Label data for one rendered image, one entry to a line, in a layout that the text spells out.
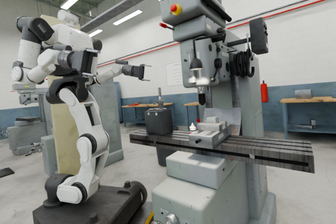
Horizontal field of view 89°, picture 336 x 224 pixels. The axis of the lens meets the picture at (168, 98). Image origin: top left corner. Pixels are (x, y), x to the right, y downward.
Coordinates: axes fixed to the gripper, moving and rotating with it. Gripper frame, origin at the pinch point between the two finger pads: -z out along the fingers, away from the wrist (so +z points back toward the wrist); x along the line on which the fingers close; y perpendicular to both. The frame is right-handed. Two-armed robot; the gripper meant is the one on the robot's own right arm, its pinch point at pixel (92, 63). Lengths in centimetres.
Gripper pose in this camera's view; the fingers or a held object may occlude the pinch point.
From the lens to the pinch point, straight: 84.8
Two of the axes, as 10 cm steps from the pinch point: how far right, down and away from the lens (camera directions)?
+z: -9.0, -1.9, 3.9
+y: 3.9, 0.4, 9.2
